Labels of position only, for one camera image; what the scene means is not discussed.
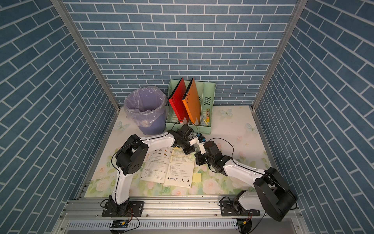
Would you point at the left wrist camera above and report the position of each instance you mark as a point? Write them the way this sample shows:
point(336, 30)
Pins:
point(199, 139)

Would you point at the green file organizer rack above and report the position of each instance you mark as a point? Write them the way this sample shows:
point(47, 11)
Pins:
point(206, 92)

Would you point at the yellow sticky note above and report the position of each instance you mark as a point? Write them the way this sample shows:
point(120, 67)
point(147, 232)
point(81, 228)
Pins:
point(197, 178)

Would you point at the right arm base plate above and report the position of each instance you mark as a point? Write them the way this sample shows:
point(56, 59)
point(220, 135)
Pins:
point(229, 209)

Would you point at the orange folder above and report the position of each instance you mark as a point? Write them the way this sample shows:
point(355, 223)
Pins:
point(192, 103)

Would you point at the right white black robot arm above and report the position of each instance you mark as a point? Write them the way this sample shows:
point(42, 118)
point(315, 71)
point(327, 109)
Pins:
point(273, 192)

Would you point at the small black circuit board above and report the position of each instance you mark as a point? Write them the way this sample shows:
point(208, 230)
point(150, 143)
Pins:
point(119, 224)

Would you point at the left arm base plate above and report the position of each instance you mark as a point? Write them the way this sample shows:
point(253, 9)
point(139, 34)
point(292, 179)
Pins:
point(127, 209)

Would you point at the English textbook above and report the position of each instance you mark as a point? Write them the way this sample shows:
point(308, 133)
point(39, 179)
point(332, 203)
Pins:
point(170, 167)

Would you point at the purple trash bin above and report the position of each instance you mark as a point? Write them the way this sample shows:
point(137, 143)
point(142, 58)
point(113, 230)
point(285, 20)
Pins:
point(147, 108)

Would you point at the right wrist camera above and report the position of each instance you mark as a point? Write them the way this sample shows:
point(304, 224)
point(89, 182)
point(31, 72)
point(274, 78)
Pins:
point(201, 147)

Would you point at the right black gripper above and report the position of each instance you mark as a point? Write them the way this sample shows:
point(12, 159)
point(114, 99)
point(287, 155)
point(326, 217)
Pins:
point(198, 157)

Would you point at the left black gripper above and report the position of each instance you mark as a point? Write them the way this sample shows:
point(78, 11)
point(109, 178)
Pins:
point(191, 149)

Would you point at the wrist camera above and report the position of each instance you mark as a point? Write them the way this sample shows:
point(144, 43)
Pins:
point(199, 139)
point(201, 147)

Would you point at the pens in organizer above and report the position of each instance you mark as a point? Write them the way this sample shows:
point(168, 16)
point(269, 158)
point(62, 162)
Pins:
point(205, 120)

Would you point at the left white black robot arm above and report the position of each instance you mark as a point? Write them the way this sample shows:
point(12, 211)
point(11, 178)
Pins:
point(130, 157)

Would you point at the red folder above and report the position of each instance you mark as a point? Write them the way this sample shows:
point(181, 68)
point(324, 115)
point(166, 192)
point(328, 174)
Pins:
point(175, 100)

